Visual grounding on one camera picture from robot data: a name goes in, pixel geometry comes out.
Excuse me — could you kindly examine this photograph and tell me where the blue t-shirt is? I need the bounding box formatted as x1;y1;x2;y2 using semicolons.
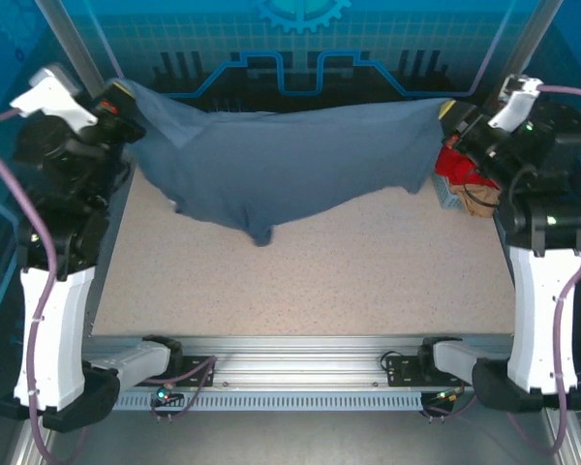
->
110;77;454;248

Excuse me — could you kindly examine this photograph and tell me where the red t-shirt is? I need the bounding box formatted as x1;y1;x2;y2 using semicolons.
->
434;143;500;190

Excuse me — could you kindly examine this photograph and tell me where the tan t-shirt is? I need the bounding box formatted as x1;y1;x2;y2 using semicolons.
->
452;182;501;218

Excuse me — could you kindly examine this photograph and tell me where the aluminium frame post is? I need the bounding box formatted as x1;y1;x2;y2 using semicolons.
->
505;0;566;86
46;0;107;101

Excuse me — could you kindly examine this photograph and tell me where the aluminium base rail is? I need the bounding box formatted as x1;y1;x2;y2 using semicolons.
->
81;332;519;389

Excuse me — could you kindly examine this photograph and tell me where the slotted grey cable duct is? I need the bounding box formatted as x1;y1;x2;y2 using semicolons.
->
111;390;425;413

